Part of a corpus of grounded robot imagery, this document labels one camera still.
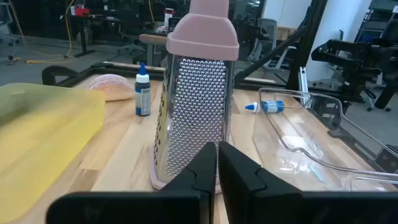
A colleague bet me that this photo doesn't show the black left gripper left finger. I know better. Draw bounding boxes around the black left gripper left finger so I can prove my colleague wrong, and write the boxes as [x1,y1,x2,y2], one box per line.
[46,141,218,224]

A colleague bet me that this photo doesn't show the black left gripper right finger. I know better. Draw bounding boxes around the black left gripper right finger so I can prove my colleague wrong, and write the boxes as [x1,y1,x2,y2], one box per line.
[218,141,398,224]

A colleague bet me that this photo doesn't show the blue cap ink bottle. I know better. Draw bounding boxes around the blue cap ink bottle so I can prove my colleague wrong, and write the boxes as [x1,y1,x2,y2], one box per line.
[244,100,285,114]
[134,62,152,117]

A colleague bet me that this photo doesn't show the grey office chair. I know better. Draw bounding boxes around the grey office chair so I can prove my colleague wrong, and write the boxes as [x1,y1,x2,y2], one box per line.
[248,17,298,72]

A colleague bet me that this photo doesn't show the black office chair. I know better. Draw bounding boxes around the black office chair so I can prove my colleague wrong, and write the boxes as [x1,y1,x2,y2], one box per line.
[116,9,147,57]

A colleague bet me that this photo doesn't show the metal shelf rack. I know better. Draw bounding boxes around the metal shelf rack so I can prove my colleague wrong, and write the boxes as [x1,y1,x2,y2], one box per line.
[354,0,398,43]

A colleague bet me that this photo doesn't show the clear plastic tray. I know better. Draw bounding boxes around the clear plastic tray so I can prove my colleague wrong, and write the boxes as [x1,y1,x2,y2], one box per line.
[252,87,398,192]

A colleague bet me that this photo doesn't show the black swivel chair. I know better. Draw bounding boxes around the black swivel chair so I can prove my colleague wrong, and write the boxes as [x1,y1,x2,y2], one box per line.
[362,18,398,113]

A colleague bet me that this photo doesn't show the yellow plastic tray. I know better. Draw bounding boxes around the yellow plastic tray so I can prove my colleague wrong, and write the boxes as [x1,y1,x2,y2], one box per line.
[0,82,106,223]

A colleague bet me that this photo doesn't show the wooden desk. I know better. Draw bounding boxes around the wooden desk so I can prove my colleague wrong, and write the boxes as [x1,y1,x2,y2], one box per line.
[139,32,170,67]

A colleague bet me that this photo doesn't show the black desk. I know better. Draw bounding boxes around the black desk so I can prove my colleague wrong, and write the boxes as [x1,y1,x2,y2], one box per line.
[60,14,122,58]

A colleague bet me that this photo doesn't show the red box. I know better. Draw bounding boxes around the red box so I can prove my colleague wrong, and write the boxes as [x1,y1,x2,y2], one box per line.
[70,5,91,17]

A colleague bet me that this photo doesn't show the silver metal bracket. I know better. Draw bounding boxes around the silver metal bracket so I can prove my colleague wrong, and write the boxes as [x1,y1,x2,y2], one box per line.
[298,67,310,108]

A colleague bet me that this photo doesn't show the black slotted arm base plate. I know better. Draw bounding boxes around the black slotted arm base plate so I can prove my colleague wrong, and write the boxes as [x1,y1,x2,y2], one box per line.
[310,93,346,130]

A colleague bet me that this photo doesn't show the small black camera box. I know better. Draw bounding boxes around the small black camera box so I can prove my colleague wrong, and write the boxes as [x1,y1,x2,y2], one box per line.
[374,145,398,174]

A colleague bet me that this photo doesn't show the yellow cable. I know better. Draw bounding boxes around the yellow cable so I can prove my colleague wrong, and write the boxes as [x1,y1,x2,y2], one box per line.
[24,0,77,65]

